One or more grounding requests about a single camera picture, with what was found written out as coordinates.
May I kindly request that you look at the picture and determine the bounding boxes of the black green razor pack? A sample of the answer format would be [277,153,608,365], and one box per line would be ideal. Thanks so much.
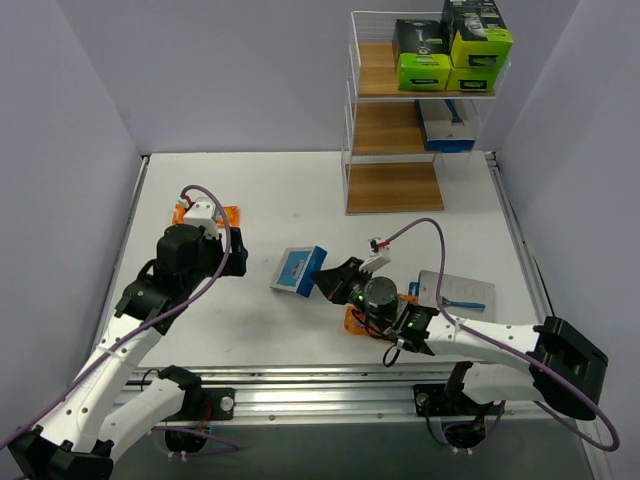
[392,19,452,91]

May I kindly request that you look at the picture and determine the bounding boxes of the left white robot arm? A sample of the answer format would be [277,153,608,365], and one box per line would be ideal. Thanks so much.
[2,224,248,479]

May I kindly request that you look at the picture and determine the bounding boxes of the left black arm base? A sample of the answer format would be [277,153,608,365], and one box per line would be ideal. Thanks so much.
[198,387,236,422]

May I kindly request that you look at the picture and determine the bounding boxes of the white wire wooden shelf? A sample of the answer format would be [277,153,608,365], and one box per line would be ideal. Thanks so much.
[341,7,510,214]

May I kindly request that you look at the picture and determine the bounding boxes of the aluminium mounting rail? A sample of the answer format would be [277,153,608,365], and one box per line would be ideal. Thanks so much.
[114,364,596,426]

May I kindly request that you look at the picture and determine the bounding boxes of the small black green razor box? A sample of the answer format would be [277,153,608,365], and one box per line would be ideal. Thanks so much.
[441,1,513,69]

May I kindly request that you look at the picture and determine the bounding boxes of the orange razor bag far left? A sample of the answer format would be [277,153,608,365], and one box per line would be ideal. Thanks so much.
[171,203,240,228]

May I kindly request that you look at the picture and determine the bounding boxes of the grey box blue razor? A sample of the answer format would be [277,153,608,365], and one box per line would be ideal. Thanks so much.
[414,99,476,153]
[408,270,496,323]

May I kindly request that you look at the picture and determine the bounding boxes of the orange razor bag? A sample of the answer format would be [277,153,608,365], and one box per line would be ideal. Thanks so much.
[343,306,380,338]
[171,203,240,228]
[398,294,419,305]

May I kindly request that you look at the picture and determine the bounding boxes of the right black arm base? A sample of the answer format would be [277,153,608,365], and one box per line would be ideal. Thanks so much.
[412,384,464,418]

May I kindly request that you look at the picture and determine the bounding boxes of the tall green black razor box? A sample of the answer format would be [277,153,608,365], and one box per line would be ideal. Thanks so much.
[445,67,501,93]

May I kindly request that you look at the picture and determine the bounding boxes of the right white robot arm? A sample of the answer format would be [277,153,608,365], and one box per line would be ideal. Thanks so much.
[311,257,608,421]

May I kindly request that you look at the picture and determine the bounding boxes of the orange razor bag lower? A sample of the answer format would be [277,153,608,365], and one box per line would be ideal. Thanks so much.
[343,306,380,338]

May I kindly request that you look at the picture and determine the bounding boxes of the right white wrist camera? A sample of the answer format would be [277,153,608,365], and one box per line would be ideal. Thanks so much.
[359,237,391,274]

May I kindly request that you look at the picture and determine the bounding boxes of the blue white razor box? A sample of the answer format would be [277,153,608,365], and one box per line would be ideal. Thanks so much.
[270,246,327,298]

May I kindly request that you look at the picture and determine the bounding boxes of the orange razor bag upper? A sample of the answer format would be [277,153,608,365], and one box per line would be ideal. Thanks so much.
[398,294,419,305]

